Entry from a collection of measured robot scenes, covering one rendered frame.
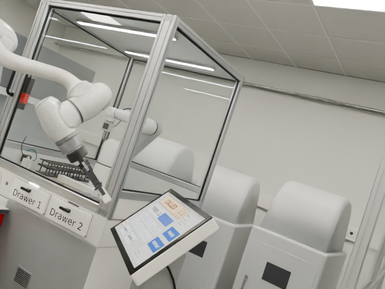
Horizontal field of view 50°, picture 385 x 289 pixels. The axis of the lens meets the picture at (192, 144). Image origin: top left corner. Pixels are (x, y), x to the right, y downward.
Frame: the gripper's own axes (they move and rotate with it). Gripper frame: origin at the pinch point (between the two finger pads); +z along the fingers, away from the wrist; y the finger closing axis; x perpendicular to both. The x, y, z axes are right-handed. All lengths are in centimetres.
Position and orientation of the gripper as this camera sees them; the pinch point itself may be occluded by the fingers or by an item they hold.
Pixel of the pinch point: (103, 194)
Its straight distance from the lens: 163.7
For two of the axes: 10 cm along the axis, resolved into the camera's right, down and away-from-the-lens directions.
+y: -3.4, -0.6, 9.4
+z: 4.9, 8.4, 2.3
